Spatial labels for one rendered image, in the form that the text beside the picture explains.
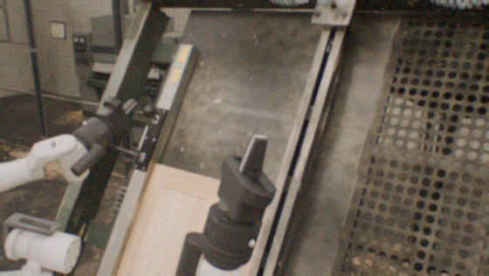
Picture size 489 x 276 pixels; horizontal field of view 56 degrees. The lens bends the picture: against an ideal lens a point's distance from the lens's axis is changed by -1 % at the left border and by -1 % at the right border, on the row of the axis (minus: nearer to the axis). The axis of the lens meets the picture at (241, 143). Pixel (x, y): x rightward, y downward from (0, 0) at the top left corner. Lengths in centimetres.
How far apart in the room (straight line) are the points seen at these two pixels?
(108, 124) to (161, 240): 35
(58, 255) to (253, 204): 37
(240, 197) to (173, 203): 69
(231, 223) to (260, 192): 8
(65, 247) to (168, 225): 52
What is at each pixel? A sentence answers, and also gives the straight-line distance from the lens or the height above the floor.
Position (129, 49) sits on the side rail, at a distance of 164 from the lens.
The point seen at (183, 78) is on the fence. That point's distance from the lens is 146.
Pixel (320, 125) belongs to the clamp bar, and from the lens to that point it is 115.
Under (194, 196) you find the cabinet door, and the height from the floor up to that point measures 131.
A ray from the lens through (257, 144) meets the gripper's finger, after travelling 68.
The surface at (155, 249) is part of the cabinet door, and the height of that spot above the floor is 117.
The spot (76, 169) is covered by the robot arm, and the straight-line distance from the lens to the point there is 124.
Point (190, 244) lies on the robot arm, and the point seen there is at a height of 146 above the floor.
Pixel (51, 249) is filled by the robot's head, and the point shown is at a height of 143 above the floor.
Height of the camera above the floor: 184
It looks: 17 degrees down
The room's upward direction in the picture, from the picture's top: straight up
